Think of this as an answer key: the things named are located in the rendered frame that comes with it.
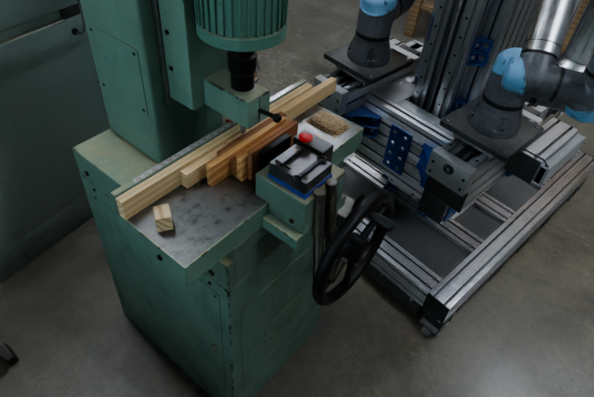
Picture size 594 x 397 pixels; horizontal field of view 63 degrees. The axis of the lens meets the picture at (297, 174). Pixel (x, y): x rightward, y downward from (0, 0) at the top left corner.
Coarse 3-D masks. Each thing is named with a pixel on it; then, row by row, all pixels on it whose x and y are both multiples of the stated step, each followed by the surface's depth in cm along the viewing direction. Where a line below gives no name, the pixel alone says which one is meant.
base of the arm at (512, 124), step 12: (480, 108) 139; (492, 108) 136; (504, 108) 134; (516, 108) 134; (468, 120) 143; (480, 120) 139; (492, 120) 137; (504, 120) 136; (516, 120) 137; (480, 132) 140; (492, 132) 138; (504, 132) 137; (516, 132) 139
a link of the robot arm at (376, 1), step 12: (360, 0) 158; (372, 0) 152; (384, 0) 152; (396, 0) 154; (360, 12) 158; (372, 12) 154; (384, 12) 153; (396, 12) 158; (360, 24) 159; (372, 24) 156; (384, 24) 156; (372, 36) 159; (384, 36) 160
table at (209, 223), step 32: (352, 128) 124; (192, 192) 103; (224, 192) 104; (128, 224) 96; (192, 224) 97; (224, 224) 97; (256, 224) 103; (160, 256) 93; (192, 256) 91; (224, 256) 98
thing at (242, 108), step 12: (216, 72) 108; (228, 72) 108; (204, 84) 106; (216, 84) 104; (228, 84) 104; (204, 96) 109; (216, 96) 106; (228, 96) 103; (240, 96) 101; (252, 96) 101; (264, 96) 103; (216, 108) 108; (228, 108) 105; (240, 108) 102; (252, 108) 102; (264, 108) 105; (240, 120) 104; (252, 120) 104
